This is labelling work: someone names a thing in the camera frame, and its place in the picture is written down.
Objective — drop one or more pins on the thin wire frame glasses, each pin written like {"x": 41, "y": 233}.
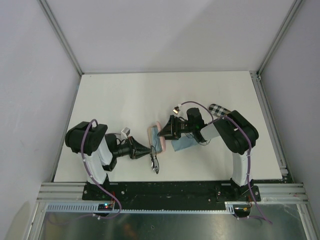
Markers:
{"x": 200, "y": 141}

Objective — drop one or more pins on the aluminium frame post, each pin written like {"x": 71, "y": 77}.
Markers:
{"x": 52, "y": 20}
{"x": 280, "y": 35}

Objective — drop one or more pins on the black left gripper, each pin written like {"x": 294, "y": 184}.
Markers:
{"x": 136, "y": 149}

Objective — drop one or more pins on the right aluminium frame post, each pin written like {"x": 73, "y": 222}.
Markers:
{"x": 280, "y": 35}

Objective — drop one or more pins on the right controller board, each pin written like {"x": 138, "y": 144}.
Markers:
{"x": 242, "y": 211}

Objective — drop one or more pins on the left aluminium frame post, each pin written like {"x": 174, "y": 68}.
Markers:
{"x": 52, "y": 20}

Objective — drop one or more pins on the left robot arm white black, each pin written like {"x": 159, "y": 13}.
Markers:
{"x": 100, "y": 150}

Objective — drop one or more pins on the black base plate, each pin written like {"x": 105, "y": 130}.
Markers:
{"x": 179, "y": 195}

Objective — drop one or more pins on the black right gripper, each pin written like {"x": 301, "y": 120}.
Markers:
{"x": 171, "y": 130}

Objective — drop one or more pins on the black frame glasses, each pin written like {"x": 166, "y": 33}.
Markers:
{"x": 155, "y": 166}

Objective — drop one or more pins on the controller board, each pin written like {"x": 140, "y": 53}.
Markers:
{"x": 105, "y": 206}
{"x": 242, "y": 211}

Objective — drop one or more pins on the pink glasses case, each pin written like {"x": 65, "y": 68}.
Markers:
{"x": 163, "y": 141}

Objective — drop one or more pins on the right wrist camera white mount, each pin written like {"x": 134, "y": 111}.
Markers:
{"x": 178, "y": 111}

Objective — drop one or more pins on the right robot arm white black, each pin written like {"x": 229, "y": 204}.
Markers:
{"x": 237, "y": 133}

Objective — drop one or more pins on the blue cleaning cloth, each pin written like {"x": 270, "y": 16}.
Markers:
{"x": 183, "y": 143}
{"x": 155, "y": 139}

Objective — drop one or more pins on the left controller board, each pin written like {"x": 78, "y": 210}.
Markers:
{"x": 105, "y": 206}

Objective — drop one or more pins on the plaid glasses case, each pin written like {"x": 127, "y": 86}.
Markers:
{"x": 218, "y": 111}

